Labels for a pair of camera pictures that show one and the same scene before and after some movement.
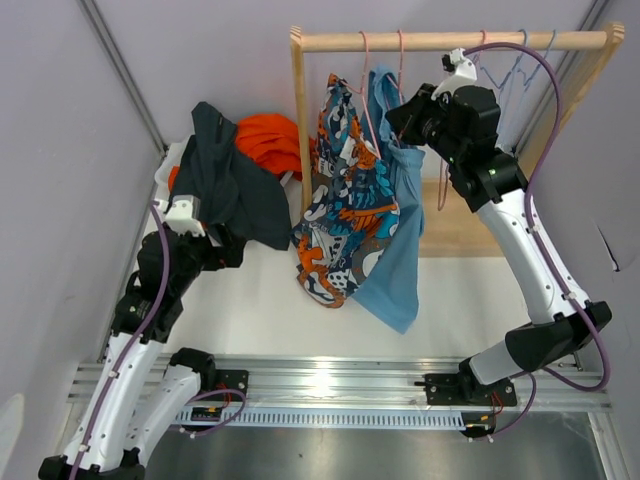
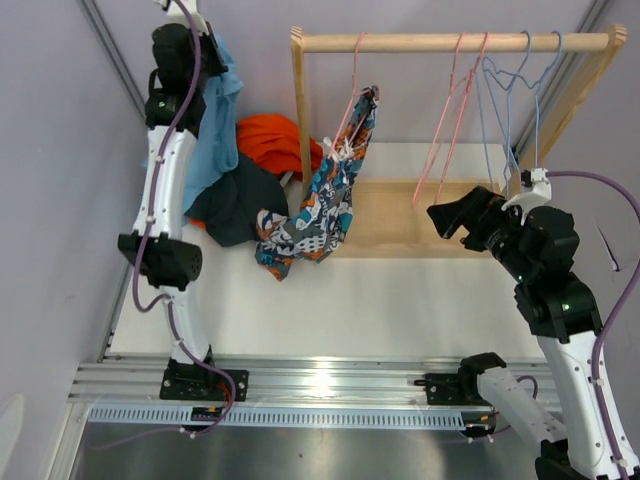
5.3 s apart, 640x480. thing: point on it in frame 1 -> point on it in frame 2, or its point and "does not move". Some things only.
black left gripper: (230, 254) -> (210, 41)
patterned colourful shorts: (355, 211) -> (317, 231)
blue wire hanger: (539, 65) -> (538, 91)
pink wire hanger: (362, 92) -> (353, 94)
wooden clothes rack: (450, 227) does not move
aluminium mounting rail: (380, 383) does not move
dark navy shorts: (234, 194) does not move
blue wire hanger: (513, 66) -> (509, 150)
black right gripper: (418, 108) -> (475, 211)
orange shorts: (269, 139) does not move
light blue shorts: (392, 290) -> (215, 147)
